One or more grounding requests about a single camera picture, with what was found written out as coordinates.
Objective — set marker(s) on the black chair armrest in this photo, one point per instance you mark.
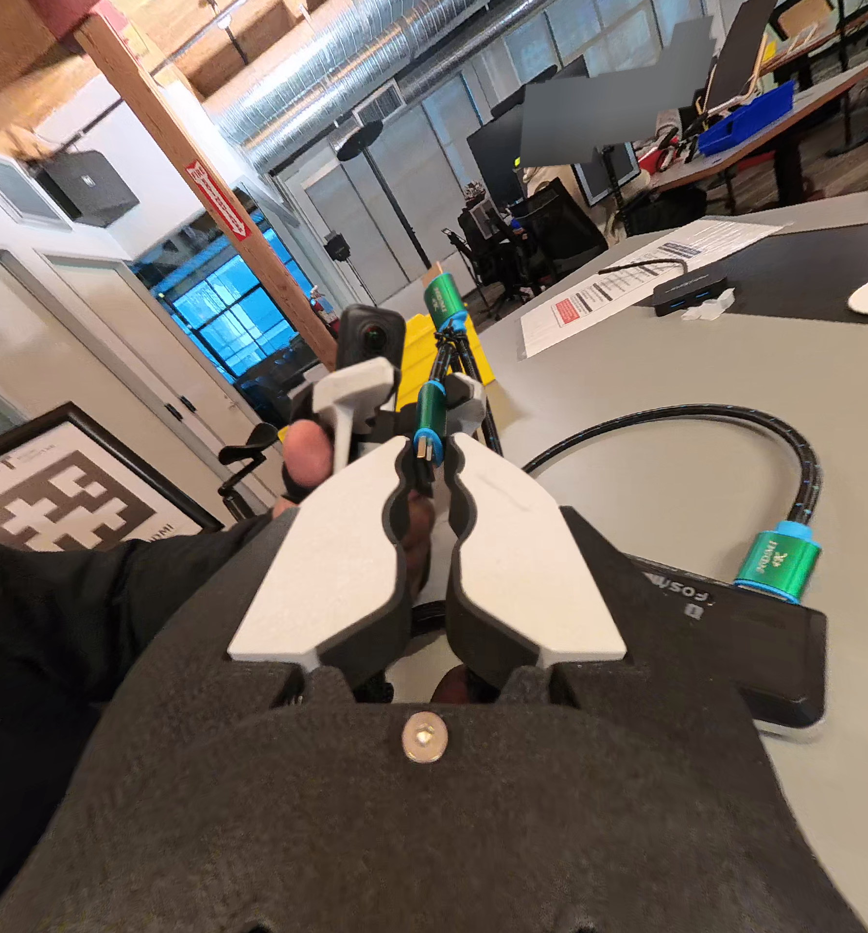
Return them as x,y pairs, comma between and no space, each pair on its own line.
248,452

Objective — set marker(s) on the clear plastic piece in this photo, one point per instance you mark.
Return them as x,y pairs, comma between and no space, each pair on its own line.
711,306

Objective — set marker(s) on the wooden pillar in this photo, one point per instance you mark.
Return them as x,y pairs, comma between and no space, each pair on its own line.
186,182

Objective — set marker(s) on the black hdmi switch box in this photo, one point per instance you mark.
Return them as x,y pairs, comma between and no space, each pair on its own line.
755,641

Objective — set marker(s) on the black easel board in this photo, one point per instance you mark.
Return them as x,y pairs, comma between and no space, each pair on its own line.
744,44

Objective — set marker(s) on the background wooden desk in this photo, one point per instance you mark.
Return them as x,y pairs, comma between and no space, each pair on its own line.
769,153

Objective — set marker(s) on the blue plastic bin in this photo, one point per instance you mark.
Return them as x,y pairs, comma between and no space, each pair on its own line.
747,120

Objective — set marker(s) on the black usb hub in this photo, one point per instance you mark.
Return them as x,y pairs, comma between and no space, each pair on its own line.
689,291

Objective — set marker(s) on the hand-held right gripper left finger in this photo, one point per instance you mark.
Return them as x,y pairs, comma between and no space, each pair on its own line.
317,568

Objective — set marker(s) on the printed paper sheet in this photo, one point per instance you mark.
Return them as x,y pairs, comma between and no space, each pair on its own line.
623,291

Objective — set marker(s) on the black office chair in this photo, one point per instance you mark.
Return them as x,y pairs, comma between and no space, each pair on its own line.
558,233

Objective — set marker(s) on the yellow plastic bin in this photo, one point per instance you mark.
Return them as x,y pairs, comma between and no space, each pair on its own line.
413,357

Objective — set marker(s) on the silver ventilation duct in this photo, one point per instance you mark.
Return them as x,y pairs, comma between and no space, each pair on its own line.
346,65

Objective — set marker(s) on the black wall speaker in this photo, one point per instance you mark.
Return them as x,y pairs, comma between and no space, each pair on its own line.
88,186

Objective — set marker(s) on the large black monitor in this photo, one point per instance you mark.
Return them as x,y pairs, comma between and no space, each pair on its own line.
492,160

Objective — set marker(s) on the red arrow sign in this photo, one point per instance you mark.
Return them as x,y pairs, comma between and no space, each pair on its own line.
219,200

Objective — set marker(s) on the framed black white tag poster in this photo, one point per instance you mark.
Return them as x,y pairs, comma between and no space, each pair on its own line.
62,495

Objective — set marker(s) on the person's left forearm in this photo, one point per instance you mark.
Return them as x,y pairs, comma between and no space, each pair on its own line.
77,656

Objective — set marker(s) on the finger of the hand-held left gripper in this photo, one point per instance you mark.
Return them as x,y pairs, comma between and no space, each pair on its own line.
354,386
467,397

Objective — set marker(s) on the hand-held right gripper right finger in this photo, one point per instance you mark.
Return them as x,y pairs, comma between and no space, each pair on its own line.
536,568

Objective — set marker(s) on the black tripod with small camera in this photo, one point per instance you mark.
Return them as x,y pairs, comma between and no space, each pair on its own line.
338,248

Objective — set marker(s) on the person's left hand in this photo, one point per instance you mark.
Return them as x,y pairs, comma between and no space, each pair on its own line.
306,452

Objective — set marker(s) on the red fire extinguisher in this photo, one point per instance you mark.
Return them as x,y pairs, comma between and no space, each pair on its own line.
324,306

